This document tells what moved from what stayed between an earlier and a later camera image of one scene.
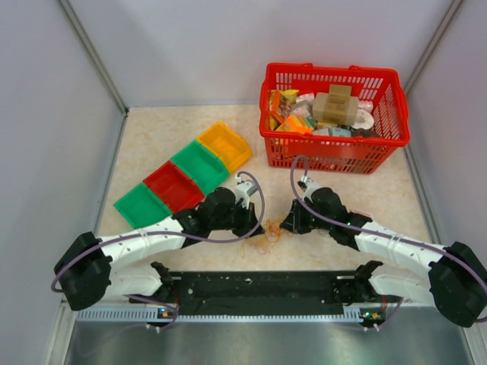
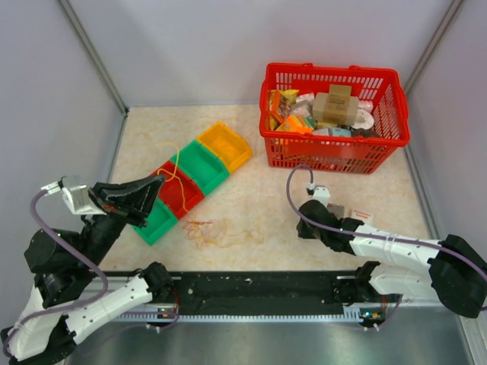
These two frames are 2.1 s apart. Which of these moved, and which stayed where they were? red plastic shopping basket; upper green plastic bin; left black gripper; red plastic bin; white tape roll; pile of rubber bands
Moved: left black gripper; pile of rubber bands
Stayed: red plastic shopping basket; red plastic bin; upper green plastic bin; white tape roll
